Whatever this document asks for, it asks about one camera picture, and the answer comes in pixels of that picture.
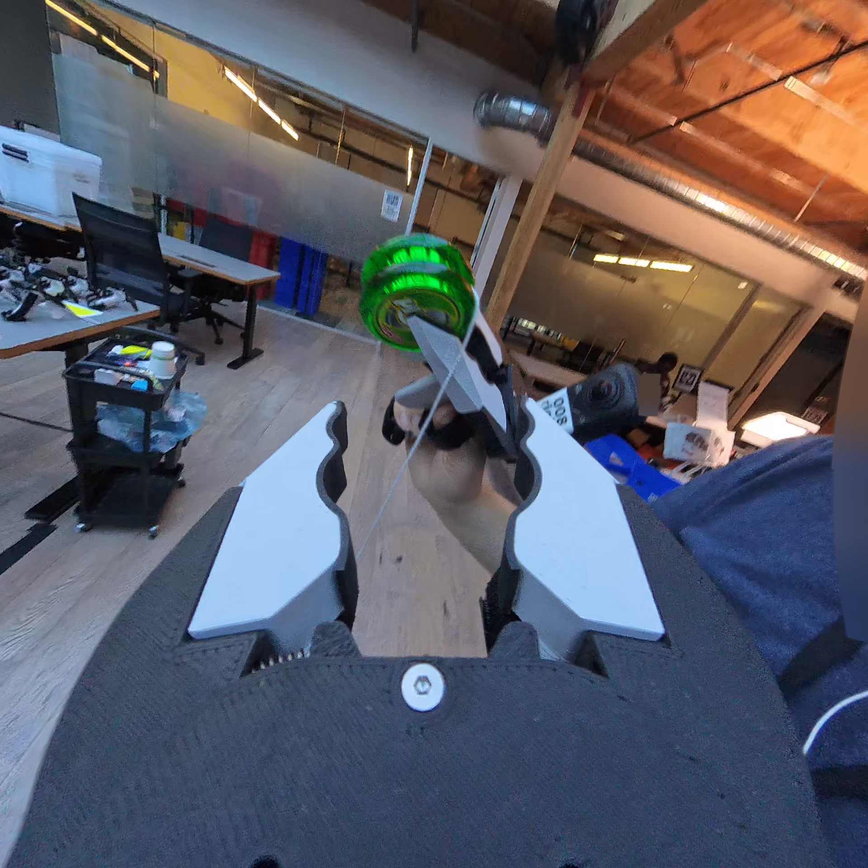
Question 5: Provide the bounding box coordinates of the stack of blue bins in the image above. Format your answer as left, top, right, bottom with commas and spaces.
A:
273, 236, 330, 317

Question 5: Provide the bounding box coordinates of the black mesh office chair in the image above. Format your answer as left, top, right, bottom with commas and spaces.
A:
72, 193, 206, 366

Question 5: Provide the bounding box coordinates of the long grey desk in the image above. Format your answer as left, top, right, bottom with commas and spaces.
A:
0, 202, 282, 371

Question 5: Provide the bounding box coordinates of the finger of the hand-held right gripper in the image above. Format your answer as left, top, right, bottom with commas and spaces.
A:
467, 308, 507, 382
407, 315, 509, 435

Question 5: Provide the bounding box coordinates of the green transparent yoyo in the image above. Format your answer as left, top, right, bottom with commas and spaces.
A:
359, 232, 480, 353

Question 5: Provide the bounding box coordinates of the white printed box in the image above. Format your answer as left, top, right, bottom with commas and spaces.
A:
662, 382, 738, 467

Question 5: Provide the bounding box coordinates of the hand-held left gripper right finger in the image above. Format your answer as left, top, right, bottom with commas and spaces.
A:
483, 397, 666, 660

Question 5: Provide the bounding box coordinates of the black utility cart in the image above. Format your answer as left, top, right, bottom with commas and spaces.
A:
63, 338, 192, 539

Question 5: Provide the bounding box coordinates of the person's blue shirt torso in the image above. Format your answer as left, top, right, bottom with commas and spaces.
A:
650, 436, 868, 868

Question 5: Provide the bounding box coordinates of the clear plastic bag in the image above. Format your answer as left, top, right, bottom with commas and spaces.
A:
97, 389, 209, 454

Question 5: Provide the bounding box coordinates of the white cable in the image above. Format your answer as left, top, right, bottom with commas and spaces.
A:
803, 689, 868, 755

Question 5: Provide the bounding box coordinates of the white yoyo string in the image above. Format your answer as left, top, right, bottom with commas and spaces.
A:
355, 290, 481, 565

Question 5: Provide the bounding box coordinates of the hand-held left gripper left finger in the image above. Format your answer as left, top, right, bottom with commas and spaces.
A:
188, 400, 359, 651

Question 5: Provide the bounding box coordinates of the grey table with wooden edge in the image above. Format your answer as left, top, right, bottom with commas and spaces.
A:
0, 297, 161, 370

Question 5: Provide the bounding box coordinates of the dark office chair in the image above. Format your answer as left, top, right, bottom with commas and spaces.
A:
195, 216, 257, 286

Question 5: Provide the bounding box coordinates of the wooden post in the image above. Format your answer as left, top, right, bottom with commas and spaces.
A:
484, 80, 599, 328

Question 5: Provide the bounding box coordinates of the pile of hand-held grippers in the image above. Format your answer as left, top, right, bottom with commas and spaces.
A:
0, 247, 138, 321

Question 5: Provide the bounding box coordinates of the person's right forearm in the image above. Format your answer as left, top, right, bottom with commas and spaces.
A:
434, 498, 518, 579

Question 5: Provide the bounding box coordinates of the blue plastic bin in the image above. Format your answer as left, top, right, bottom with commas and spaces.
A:
584, 433, 680, 504

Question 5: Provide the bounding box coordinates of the silver ventilation duct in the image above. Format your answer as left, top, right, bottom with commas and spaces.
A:
473, 90, 868, 280

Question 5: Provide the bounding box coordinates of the stack of white storage bins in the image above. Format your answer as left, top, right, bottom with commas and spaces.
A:
0, 125, 103, 219

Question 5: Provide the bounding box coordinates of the person's right hand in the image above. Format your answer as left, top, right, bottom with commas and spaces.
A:
395, 402, 518, 508

